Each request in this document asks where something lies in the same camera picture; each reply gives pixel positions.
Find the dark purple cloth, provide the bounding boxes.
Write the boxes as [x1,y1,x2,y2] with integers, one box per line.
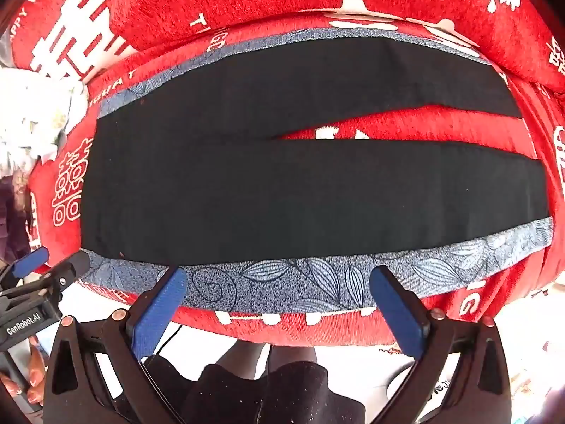
[0,172,34,266]

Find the red printed blanket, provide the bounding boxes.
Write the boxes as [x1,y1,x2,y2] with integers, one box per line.
[24,9,565,347]

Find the person's left hand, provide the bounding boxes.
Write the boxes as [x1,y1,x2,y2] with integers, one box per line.
[0,338,48,407]

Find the black pants with blue trim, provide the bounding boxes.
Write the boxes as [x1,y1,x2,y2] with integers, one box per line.
[79,26,555,314]

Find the thin black cable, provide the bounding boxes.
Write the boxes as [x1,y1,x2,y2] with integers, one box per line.
[141,323,183,363]

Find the white floral cloth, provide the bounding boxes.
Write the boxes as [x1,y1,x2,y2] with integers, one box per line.
[0,67,89,164]

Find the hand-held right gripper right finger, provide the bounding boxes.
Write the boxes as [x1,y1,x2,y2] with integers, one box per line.
[370,266,513,424]

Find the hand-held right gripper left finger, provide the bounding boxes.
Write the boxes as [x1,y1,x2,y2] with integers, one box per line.
[42,267,188,424]

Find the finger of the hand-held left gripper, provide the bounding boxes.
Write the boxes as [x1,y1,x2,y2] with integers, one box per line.
[0,247,50,291]
[40,251,91,294]

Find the person's black skirt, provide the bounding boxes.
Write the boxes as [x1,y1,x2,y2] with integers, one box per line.
[143,353,367,424]

